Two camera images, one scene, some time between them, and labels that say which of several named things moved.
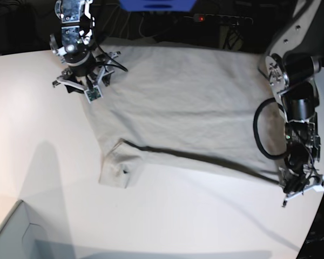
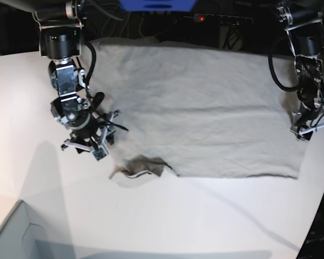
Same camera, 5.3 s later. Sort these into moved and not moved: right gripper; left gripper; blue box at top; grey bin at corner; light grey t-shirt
Moved: right gripper; light grey t-shirt; left gripper
Not moved: blue box at top; grey bin at corner
